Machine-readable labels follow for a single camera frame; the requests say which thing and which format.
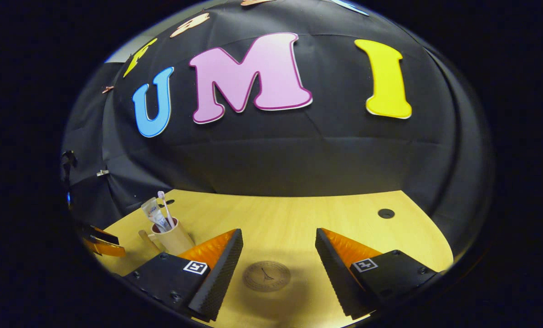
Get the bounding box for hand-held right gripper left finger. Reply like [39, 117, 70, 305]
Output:
[125, 229, 244, 323]

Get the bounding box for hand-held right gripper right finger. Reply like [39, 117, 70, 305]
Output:
[315, 228, 437, 321]

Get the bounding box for white toothpaste tube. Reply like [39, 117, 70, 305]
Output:
[141, 197, 172, 233]

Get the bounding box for beige cup with wooden handle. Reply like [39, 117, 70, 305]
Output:
[138, 218, 195, 256]

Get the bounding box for pale pink toothbrush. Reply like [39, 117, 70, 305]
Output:
[157, 191, 175, 228]

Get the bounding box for wooden desktop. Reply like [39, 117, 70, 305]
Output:
[97, 189, 454, 328]

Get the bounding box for black backdrop cloth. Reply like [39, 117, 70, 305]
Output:
[62, 0, 495, 274]

